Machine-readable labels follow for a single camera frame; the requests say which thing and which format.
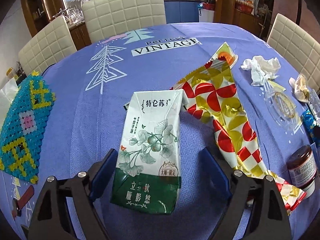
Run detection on green white milk carton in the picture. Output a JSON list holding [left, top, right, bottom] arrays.
[[111, 89, 188, 215]]

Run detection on clear plastic lid gold ring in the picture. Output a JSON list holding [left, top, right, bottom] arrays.
[[263, 87, 304, 132]]

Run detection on beige wrapper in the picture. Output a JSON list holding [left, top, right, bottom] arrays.
[[289, 74, 310, 103]]

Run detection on red gold snack wrapper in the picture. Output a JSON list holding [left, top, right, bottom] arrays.
[[170, 59, 307, 216]]

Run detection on white tissue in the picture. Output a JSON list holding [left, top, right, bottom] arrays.
[[240, 56, 281, 86]]

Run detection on orange white small wrapper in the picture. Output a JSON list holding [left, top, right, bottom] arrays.
[[210, 42, 238, 69]]

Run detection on dark glass jar white lid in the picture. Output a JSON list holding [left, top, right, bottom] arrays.
[[286, 145, 317, 198]]

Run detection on blue beaded tissue box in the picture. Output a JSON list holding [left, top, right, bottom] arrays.
[[0, 71, 56, 184]]

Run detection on blue foil wrapper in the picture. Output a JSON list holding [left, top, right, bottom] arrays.
[[300, 109, 320, 148]]

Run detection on cream chair right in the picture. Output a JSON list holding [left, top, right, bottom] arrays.
[[267, 13, 320, 92]]

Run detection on cream chair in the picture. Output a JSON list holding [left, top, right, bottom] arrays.
[[267, 13, 320, 92], [18, 16, 77, 75], [82, 0, 167, 43]]

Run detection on cream chair far left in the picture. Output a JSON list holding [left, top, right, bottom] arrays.
[[18, 16, 77, 75]]

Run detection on white bin red basket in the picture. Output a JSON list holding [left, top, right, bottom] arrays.
[[197, 2, 215, 22]]

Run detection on cream chair middle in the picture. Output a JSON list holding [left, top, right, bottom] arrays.
[[82, 0, 167, 43]]

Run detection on wooden shelf with goods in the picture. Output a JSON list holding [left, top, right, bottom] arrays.
[[232, 0, 274, 41]]

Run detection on wooden glass display cabinet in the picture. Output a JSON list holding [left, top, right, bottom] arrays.
[[21, 0, 91, 50]]

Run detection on blue kitchen cabinet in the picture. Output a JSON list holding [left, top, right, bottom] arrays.
[[164, 0, 199, 24]]

